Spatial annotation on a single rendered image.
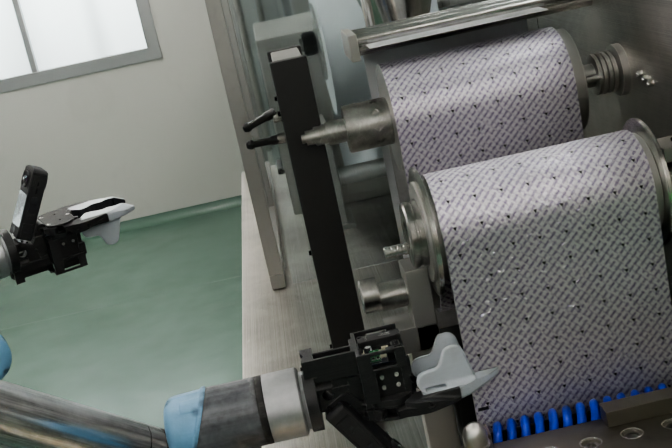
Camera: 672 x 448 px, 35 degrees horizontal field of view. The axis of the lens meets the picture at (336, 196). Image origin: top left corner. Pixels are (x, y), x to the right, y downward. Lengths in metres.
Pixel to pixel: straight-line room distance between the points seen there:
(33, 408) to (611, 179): 0.66
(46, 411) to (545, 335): 0.55
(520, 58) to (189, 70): 5.39
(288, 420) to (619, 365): 0.37
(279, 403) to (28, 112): 5.78
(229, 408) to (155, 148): 5.67
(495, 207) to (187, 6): 5.59
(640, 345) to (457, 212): 0.26
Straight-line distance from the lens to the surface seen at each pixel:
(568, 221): 1.16
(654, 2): 1.33
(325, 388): 1.16
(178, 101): 6.72
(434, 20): 1.40
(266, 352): 1.91
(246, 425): 1.15
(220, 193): 6.82
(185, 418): 1.16
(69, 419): 1.21
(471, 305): 1.16
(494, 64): 1.38
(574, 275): 1.18
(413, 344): 1.25
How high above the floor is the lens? 1.60
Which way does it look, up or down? 14 degrees down
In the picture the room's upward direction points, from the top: 12 degrees counter-clockwise
